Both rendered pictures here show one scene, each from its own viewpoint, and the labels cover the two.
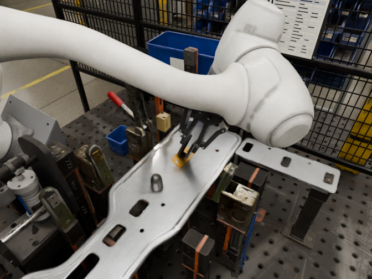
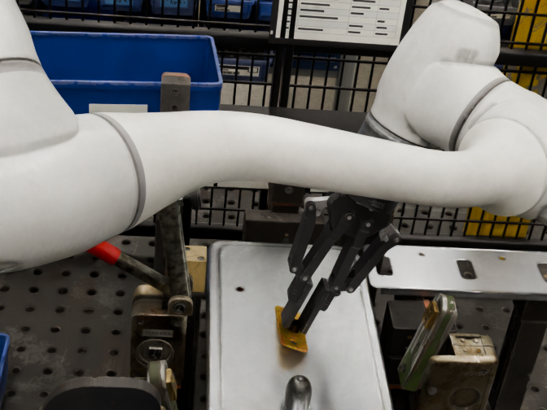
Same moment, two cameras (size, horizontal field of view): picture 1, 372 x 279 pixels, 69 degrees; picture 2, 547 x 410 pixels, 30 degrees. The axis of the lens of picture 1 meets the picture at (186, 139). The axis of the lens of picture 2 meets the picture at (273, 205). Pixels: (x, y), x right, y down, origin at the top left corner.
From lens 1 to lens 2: 74 cm
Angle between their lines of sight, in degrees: 31
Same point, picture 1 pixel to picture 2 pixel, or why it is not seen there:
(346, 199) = not seen: hidden behind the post
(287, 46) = (346, 27)
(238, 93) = (533, 165)
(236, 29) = (440, 58)
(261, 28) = (484, 52)
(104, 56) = (330, 159)
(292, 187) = not seen: hidden behind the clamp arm
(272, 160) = (444, 276)
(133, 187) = not seen: outside the picture
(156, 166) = (255, 371)
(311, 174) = (521, 276)
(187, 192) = (361, 393)
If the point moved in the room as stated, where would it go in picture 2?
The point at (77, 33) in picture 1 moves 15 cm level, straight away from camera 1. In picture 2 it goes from (269, 130) to (137, 75)
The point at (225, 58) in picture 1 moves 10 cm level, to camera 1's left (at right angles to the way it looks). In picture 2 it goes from (432, 109) to (361, 130)
